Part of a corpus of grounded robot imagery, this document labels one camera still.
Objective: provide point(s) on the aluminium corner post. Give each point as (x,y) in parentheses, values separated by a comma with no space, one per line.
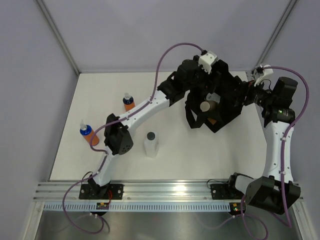
(281,22)
(44,10)

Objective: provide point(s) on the orange bottle blue pump top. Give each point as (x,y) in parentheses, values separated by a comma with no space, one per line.
(128,102)

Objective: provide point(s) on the black canvas bag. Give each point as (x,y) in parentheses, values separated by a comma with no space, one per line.
(231,90)

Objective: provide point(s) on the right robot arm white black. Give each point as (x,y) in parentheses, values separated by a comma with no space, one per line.
(274,190)

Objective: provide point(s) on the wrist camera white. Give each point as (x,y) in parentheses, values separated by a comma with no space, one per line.
(207,60)
(261,72)

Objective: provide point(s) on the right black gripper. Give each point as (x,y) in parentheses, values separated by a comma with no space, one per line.
(249,89)

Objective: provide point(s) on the beige pump bottle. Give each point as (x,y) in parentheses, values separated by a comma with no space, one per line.
(211,102)

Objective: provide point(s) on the white slotted cable duct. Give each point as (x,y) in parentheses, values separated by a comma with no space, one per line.
(139,207)

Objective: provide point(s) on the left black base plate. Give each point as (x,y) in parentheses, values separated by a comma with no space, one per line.
(113,191)

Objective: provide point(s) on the left aluminium corner post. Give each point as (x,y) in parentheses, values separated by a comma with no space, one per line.
(44,10)

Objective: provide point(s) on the aluminium mounting rail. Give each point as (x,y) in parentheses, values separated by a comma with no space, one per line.
(133,191)

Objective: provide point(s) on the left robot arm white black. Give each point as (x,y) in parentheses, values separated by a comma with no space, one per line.
(119,130)

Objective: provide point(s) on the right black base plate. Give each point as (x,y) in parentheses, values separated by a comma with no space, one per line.
(222,191)

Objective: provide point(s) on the white bottle grey cap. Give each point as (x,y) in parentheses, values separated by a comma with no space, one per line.
(151,144)

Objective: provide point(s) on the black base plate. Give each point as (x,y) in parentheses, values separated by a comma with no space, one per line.
(113,191)
(222,191)

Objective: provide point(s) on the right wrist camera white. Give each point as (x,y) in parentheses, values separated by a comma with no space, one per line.
(261,72)

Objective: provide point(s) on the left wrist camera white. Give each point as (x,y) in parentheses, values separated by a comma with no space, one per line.
(207,60)

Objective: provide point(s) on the orange spray bottle blue top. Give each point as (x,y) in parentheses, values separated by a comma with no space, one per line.
(88,134)

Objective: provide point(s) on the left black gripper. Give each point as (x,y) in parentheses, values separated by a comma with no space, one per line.
(206,84)

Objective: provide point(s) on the right aluminium corner post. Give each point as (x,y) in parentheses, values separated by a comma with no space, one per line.
(281,22)

